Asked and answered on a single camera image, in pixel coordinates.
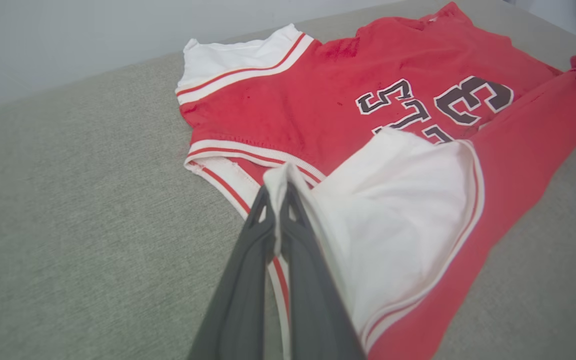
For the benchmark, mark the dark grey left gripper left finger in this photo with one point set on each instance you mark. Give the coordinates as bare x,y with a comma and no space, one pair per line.
243,300

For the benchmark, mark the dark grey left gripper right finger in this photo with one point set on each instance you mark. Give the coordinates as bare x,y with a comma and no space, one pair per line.
313,310

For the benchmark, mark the red and white jersey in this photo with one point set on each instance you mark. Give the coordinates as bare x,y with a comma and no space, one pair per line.
318,100

